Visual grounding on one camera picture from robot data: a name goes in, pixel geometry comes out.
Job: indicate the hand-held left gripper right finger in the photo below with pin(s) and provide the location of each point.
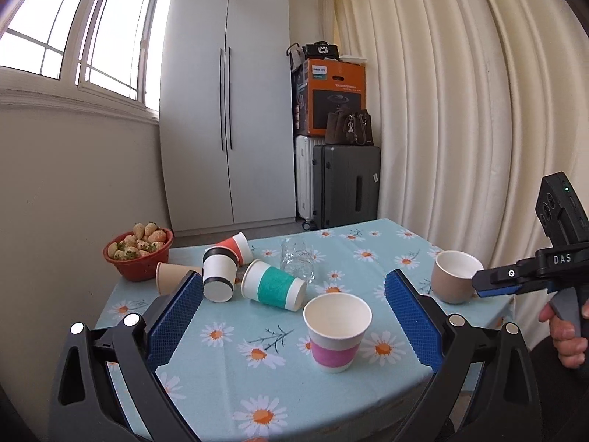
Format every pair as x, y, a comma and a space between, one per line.
414, 322

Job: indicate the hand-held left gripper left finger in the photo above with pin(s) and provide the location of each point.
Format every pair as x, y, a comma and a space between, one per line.
175, 322

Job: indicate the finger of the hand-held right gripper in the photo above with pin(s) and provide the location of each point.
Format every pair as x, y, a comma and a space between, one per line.
501, 278

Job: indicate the beige ceramic cup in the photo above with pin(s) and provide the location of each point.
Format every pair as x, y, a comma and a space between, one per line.
453, 281

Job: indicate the plain tan paper cup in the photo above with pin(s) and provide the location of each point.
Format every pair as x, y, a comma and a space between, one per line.
170, 278

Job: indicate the black band paper cup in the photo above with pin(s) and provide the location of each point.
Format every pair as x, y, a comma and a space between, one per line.
218, 274

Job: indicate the pink band paper cup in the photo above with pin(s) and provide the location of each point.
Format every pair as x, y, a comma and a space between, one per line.
336, 336

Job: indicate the orange band paper cup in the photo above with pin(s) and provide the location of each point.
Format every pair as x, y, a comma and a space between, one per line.
237, 246

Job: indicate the green band paper cup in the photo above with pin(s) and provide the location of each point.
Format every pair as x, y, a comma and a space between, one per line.
276, 287

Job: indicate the person's right hand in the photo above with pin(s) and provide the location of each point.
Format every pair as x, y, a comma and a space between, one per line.
568, 338

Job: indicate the red plastic bowl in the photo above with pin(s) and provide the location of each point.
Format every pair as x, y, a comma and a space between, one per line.
135, 267

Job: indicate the pile of pale strawberries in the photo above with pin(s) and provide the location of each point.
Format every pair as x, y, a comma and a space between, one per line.
138, 241

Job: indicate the blue daisy tablecloth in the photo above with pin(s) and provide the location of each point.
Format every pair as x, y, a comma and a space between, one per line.
257, 377

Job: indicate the clear glass tumbler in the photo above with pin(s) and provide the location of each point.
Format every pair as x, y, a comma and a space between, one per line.
299, 260

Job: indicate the grey suitcase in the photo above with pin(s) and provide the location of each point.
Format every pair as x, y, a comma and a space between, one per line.
345, 184

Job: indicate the cream curtain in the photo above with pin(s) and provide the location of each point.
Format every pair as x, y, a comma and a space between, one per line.
451, 101

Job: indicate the white suitcase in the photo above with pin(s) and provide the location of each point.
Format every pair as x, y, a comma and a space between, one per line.
303, 179

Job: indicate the white wardrobe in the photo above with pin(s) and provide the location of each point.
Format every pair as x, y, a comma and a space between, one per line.
198, 124

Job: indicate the brown handbag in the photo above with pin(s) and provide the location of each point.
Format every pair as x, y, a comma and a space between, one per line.
343, 129

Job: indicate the orange cardboard box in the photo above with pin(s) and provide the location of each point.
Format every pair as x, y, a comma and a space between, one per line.
336, 96

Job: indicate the white flat box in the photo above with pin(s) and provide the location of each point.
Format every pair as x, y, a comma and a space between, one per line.
353, 58

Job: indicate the black bag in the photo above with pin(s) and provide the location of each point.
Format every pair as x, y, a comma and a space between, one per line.
320, 49

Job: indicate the white framed window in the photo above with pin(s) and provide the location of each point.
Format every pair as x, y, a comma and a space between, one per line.
69, 23

